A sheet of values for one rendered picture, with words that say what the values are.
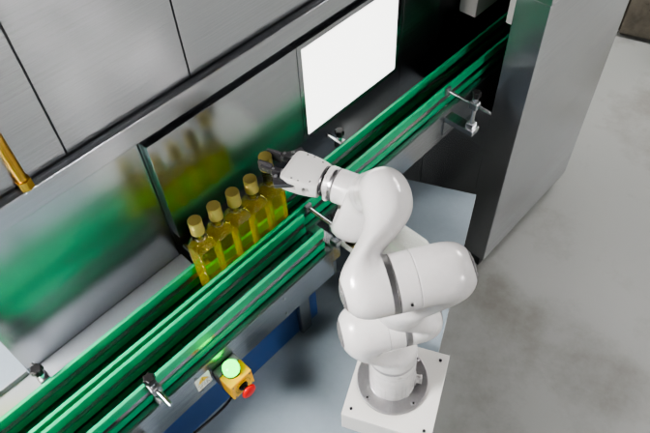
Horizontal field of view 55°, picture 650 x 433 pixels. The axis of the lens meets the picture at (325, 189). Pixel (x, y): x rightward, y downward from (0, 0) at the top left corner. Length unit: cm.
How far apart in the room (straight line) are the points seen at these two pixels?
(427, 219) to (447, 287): 117
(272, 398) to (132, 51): 103
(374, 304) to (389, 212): 15
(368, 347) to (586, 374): 161
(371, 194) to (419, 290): 18
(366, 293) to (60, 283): 83
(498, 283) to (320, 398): 135
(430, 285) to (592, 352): 195
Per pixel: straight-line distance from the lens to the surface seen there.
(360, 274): 100
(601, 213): 336
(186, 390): 164
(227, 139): 162
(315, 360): 191
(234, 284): 167
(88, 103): 135
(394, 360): 151
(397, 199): 105
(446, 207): 223
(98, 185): 148
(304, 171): 149
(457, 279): 103
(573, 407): 279
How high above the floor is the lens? 248
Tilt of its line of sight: 50 degrees down
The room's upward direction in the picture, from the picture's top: 4 degrees counter-clockwise
